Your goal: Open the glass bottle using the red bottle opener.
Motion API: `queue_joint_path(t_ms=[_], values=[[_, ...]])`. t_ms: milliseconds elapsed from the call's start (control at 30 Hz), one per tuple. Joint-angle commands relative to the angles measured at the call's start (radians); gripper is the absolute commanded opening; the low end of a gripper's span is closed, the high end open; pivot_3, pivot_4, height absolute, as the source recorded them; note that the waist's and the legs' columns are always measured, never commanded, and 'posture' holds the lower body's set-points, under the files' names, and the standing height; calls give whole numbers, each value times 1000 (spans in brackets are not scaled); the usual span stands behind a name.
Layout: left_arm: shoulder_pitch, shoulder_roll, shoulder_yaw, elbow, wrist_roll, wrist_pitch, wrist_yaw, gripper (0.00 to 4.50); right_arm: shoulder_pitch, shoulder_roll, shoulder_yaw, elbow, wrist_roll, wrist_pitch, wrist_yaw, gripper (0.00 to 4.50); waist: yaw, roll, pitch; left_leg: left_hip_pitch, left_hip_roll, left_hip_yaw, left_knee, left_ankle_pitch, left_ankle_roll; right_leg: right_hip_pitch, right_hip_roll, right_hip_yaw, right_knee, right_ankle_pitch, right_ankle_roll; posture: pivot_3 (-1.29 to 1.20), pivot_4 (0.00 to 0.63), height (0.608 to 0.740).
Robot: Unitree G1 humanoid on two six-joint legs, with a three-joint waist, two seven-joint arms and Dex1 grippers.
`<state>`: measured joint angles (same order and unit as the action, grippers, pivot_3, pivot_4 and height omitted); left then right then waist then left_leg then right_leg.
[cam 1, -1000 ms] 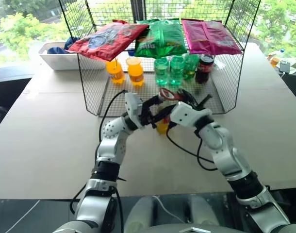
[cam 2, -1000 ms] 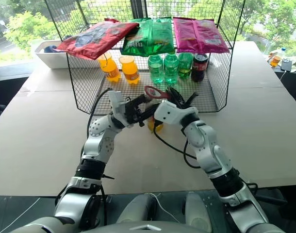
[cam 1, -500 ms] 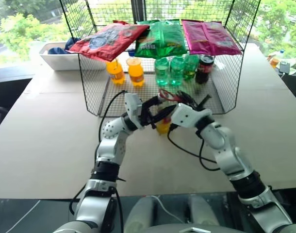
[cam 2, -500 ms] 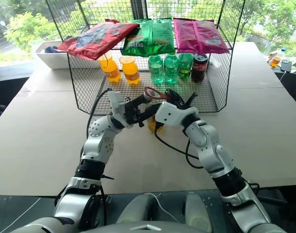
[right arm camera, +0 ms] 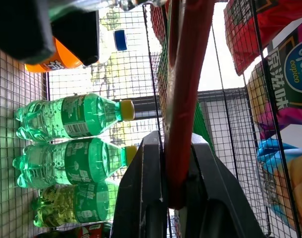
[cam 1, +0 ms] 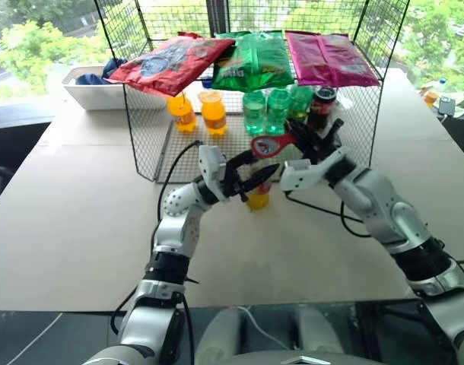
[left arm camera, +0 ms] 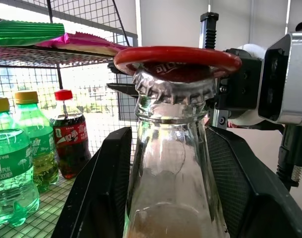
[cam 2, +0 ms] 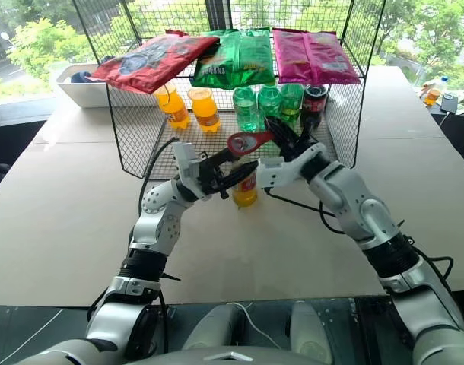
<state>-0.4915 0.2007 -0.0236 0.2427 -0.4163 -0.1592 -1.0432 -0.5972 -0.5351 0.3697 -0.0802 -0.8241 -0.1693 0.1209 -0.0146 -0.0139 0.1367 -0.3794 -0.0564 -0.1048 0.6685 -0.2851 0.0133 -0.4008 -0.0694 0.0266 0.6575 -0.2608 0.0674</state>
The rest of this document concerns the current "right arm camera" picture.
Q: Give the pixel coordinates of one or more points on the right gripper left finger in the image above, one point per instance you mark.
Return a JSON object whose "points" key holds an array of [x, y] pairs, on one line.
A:
{"points": [[141, 198]]}

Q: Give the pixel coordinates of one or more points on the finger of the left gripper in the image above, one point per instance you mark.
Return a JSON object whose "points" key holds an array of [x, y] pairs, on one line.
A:
{"points": [[79, 37], [19, 27]]}

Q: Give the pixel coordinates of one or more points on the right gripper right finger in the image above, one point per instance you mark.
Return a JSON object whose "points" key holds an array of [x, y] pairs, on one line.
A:
{"points": [[215, 203]]}

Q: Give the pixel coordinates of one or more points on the glass bottle with orange drink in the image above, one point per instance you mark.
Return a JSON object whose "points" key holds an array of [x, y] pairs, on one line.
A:
{"points": [[64, 62]]}

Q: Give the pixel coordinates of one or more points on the clear blue-capped plastic bottle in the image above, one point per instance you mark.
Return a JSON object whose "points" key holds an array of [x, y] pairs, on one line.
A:
{"points": [[120, 39]]}

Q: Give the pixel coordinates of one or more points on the dark cola plastic bottle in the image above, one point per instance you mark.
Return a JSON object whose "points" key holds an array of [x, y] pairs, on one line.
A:
{"points": [[91, 230]]}

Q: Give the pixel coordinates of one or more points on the green soda plastic bottle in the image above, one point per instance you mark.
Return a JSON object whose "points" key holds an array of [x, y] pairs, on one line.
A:
{"points": [[74, 161], [74, 116], [79, 203]]}

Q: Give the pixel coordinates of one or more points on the green chip bag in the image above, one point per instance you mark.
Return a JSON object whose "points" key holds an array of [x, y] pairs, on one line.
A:
{"points": [[203, 129]]}

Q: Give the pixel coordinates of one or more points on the magenta chip bag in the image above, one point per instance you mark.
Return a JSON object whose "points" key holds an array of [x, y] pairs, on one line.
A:
{"points": [[292, 116]]}

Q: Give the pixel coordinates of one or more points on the red chip bag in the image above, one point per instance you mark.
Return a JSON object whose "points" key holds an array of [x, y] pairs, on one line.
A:
{"points": [[240, 44]]}

